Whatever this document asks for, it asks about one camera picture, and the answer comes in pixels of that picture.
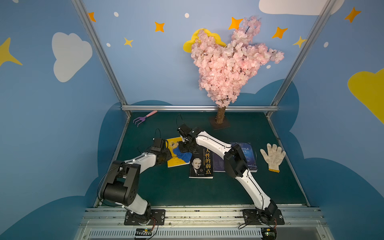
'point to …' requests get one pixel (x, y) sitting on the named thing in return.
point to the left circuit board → (143, 233)
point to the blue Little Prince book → (248, 151)
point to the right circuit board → (269, 233)
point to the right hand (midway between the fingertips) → (183, 149)
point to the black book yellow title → (201, 163)
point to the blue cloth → (185, 156)
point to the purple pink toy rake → (142, 118)
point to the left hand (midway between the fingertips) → (169, 153)
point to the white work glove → (274, 157)
